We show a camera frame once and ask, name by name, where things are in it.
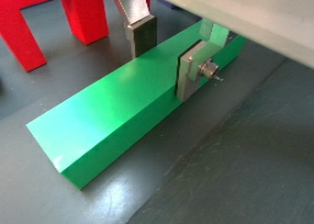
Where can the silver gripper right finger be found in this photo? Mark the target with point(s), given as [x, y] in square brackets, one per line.
[196, 60]

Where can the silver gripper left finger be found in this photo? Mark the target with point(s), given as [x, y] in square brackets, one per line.
[140, 25]

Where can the green rectangular block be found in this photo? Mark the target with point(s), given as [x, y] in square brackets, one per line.
[88, 130]

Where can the red branched block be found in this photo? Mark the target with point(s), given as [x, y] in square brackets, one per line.
[60, 36]

